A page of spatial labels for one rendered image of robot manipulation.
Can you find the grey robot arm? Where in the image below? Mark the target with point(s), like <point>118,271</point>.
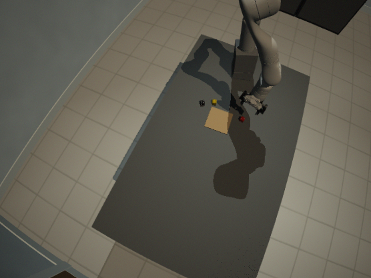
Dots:
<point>251,35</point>

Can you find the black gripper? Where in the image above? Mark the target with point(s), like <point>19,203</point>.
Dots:
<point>258,111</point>

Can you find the orange square mat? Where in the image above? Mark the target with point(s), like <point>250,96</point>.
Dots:
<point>218,120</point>

